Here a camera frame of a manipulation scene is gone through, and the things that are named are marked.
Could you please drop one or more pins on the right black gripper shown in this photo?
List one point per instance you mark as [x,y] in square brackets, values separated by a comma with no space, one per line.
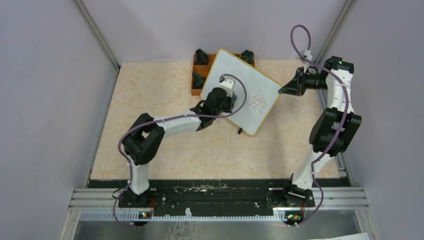
[296,86]

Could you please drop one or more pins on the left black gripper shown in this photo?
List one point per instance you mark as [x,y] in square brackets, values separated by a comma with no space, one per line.
[230,101]

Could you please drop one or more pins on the whiteboard with yellow frame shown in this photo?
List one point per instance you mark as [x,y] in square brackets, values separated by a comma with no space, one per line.
[256,93]

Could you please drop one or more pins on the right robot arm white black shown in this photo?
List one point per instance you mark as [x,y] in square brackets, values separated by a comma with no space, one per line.
[334,129]

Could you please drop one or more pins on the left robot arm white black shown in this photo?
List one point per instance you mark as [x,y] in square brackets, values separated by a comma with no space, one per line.
[140,144]

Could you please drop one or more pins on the rolled dark tie front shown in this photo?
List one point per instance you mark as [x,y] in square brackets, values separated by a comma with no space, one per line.
[198,80]

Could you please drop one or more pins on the rolled dark tie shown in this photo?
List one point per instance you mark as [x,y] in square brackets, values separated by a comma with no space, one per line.
[198,80]
[200,57]
[248,56]

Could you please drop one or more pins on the rolled dark tie right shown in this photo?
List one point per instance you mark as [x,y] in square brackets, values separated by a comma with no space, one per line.
[248,56]

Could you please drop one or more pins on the rolled dark tie left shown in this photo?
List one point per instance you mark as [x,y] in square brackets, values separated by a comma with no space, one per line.
[200,57]

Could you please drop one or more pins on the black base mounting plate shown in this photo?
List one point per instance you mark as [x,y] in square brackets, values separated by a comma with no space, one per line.
[208,210]

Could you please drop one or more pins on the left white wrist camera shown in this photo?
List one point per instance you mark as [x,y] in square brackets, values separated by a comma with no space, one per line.
[227,83]

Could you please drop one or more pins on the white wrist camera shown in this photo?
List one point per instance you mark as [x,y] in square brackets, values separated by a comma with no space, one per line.
[306,54]
[227,83]

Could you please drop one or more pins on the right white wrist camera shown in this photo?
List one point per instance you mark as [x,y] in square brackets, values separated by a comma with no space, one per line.
[306,54]

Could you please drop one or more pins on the aluminium frame rail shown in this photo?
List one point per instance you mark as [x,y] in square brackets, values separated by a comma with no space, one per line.
[327,198]

